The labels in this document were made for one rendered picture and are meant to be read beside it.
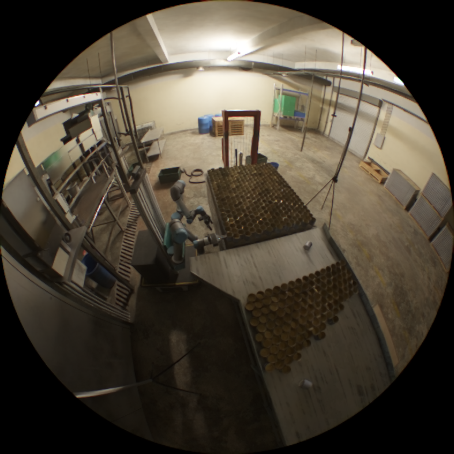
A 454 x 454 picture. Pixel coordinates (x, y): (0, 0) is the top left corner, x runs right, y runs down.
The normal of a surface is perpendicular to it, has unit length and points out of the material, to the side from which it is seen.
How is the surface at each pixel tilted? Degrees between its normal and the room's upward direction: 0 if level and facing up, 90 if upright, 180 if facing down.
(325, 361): 0
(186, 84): 90
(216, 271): 0
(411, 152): 90
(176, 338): 0
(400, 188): 88
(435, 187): 91
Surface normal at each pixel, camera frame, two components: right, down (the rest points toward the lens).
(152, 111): 0.24, 0.72
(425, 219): -0.95, 0.22
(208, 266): -0.01, -0.66
